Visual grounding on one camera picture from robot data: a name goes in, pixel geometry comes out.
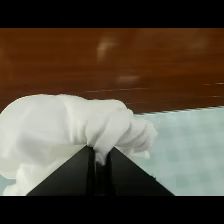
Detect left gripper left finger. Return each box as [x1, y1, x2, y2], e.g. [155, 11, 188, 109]
[26, 145, 97, 197]

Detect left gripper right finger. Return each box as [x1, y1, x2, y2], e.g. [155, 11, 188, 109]
[105, 146, 175, 197]

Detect white T-shirt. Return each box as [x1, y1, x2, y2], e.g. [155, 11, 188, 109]
[0, 93, 158, 197]

